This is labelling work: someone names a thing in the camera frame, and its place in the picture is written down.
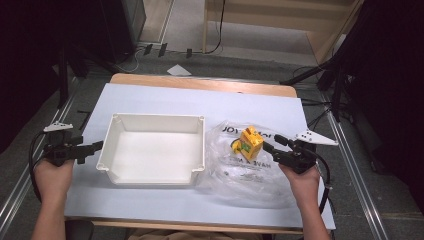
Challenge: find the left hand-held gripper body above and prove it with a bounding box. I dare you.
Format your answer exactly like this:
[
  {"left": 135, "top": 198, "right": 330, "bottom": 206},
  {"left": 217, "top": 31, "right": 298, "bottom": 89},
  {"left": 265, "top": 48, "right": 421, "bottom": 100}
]
[{"left": 42, "top": 121, "right": 85, "bottom": 168}]

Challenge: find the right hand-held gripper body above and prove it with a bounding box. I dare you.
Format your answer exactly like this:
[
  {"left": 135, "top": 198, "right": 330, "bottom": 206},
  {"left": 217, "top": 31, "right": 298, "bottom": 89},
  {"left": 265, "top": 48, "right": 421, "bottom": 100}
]
[{"left": 278, "top": 129, "right": 340, "bottom": 175}]

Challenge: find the yellow toy block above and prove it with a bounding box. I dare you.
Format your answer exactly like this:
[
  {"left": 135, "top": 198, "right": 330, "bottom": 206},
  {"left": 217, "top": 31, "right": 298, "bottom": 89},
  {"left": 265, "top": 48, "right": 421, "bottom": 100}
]
[{"left": 230, "top": 125, "right": 265, "bottom": 161}]

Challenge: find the clear plastic bag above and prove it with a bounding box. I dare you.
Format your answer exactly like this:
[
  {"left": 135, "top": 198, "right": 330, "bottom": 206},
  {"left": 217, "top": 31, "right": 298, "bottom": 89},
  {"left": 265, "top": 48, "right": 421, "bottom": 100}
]
[{"left": 195, "top": 120, "right": 298, "bottom": 210}]

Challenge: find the person's right hand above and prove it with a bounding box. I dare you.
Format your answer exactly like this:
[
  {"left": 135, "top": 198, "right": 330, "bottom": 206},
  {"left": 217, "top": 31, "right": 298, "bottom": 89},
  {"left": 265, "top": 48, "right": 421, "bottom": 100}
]
[{"left": 278, "top": 162, "right": 322, "bottom": 205}]

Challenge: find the person's left hand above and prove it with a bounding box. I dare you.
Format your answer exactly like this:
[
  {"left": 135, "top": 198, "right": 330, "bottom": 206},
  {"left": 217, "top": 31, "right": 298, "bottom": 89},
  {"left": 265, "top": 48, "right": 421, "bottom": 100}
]
[{"left": 33, "top": 157, "right": 75, "bottom": 202}]

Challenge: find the white plastic bin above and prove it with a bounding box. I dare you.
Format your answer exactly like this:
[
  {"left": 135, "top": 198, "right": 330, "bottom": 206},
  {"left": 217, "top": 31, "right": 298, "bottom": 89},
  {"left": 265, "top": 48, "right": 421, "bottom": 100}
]
[{"left": 96, "top": 112, "right": 206, "bottom": 186}]

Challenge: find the black tripod stand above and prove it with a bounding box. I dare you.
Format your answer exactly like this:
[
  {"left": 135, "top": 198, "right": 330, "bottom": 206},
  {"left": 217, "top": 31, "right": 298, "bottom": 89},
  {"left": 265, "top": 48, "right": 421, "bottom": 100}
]
[{"left": 279, "top": 54, "right": 354, "bottom": 124}]

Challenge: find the pale blue table sheet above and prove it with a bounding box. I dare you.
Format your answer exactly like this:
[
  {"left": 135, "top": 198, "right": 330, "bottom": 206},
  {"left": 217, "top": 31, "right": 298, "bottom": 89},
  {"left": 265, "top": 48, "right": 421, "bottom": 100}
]
[{"left": 64, "top": 82, "right": 337, "bottom": 231}]

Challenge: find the white paper sheet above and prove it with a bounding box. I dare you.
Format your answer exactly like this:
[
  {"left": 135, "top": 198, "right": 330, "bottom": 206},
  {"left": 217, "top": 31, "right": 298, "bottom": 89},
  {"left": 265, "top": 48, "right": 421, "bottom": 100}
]
[{"left": 166, "top": 63, "right": 193, "bottom": 77}]

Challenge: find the person's lap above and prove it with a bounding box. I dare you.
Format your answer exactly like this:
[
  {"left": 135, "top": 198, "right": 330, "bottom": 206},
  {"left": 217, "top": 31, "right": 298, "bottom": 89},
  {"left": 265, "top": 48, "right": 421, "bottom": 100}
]
[{"left": 127, "top": 227, "right": 265, "bottom": 240}]

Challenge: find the wooden shelf unit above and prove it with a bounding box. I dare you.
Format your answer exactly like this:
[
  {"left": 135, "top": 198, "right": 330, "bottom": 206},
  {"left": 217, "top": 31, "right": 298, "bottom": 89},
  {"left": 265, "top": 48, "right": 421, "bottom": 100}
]
[{"left": 202, "top": 0, "right": 365, "bottom": 65}]

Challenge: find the dark cabinet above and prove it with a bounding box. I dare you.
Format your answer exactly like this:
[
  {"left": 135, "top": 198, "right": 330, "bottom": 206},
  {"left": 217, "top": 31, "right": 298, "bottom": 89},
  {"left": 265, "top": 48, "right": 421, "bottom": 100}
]
[{"left": 96, "top": 0, "right": 147, "bottom": 65}]

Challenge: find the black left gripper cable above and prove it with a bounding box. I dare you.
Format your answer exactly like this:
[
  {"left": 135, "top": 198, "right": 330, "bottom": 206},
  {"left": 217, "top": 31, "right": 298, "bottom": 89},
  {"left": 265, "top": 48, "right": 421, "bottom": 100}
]
[{"left": 28, "top": 131, "right": 48, "bottom": 204}]

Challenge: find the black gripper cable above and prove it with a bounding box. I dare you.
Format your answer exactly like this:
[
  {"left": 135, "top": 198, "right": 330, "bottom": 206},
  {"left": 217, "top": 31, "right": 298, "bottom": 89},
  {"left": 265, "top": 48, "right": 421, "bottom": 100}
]
[
  {"left": 309, "top": 149, "right": 332, "bottom": 215},
  {"left": 28, "top": 131, "right": 48, "bottom": 204}
]

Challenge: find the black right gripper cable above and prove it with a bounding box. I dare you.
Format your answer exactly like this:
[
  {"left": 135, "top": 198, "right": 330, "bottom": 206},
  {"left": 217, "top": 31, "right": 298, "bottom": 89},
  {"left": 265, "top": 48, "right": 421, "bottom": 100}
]
[{"left": 309, "top": 149, "right": 332, "bottom": 215}]

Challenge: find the metal floor rail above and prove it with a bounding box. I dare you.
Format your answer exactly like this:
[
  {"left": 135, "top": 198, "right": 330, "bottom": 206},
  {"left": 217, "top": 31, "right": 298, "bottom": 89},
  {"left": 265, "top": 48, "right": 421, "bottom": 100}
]
[
  {"left": 318, "top": 89, "right": 390, "bottom": 240},
  {"left": 0, "top": 78, "right": 81, "bottom": 231}
]

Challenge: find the white floor cable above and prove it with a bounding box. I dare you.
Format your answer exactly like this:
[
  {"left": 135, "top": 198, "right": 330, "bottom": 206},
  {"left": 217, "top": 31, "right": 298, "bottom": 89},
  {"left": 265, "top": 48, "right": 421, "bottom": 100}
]
[{"left": 114, "top": 49, "right": 145, "bottom": 74}]

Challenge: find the black hanging cable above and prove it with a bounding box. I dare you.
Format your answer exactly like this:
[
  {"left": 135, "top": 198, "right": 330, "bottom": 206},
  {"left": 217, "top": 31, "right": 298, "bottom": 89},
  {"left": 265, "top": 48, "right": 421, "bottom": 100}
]
[{"left": 204, "top": 0, "right": 227, "bottom": 55}]

